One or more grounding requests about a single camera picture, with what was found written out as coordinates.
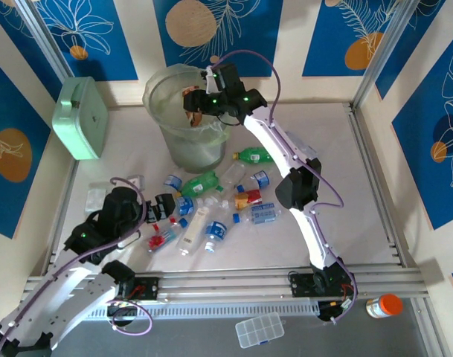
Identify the crushed bottle blue label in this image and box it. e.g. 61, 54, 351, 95
175, 195, 196, 217

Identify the clear bottle blue label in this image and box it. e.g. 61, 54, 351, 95
162, 173, 184, 194

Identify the clear bottle red label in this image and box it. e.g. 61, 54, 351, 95
146, 218, 190, 254

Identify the tall clear bottle beige label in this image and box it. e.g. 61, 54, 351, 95
175, 206, 209, 258

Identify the green bottle white label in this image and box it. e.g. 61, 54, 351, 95
173, 170, 222, 198

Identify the blue label bottle white cap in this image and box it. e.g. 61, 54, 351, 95
203, 219, 229, 254

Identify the green bottle yellow label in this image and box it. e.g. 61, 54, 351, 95
232, 147, 276, 164

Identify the wide clear plastic bottle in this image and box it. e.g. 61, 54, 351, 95
219, 161, 248, 187

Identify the red yellow carton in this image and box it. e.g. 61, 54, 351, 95
233, 188, 264, 211

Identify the small bottle blue label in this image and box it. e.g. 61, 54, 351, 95
236, 170, 272, 194

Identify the large bottle blue printed label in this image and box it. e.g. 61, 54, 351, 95
231, 202, 283, 226

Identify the pale green bin liner bag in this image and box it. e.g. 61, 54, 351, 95
142, 62, 235, 147

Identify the clear grey plastic bin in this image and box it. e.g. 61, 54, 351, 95
142, 62, 235, 175

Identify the clear plastic container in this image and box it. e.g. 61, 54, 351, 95
85, 181, 112, 213

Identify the mint green plastic case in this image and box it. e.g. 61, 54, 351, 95
51, 76, 110, 161

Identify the clear compartment organizer box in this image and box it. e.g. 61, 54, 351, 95
235, 311, 286, 350

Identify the jar with orange lid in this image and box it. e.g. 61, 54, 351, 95
365, 293, 405, 321

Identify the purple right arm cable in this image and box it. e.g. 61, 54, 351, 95
211, 49, 359, 327

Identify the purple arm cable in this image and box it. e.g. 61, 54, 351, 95
0, 177, 153, 354
211, 49, 359, 327

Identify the aluminium side rail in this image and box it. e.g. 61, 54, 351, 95
344, 103, 409, 268
42, 159, 80, 276

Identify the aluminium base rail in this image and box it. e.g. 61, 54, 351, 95
23, 262, 430, 303

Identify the small circuit board with wires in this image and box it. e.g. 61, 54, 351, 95
317, 297, 357, 325
106, 299, 138, 318

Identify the grey slotted cable duct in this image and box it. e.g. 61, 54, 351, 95
85, 300, 321, 321

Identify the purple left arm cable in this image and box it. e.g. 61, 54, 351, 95
0, 177, 153, 354

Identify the aluminium frame post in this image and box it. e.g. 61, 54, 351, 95
13, 0, 75, 81
351, 0, 423, 109

